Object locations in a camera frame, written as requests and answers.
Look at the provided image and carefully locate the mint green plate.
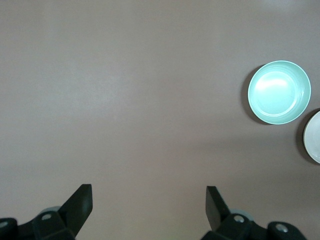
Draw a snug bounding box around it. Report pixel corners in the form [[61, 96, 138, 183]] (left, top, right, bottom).
[[247, 59, 312, 125]]

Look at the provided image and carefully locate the beige plate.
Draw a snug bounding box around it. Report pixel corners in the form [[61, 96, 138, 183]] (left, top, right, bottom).
[[302, 109, 320, 165]]

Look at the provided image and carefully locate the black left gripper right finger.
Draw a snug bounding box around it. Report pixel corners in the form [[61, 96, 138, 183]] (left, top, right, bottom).
[[201, 185, 253, 240]]

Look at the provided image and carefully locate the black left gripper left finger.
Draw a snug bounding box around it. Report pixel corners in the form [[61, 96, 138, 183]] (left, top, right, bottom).
[[32, 184, 93, 240]]

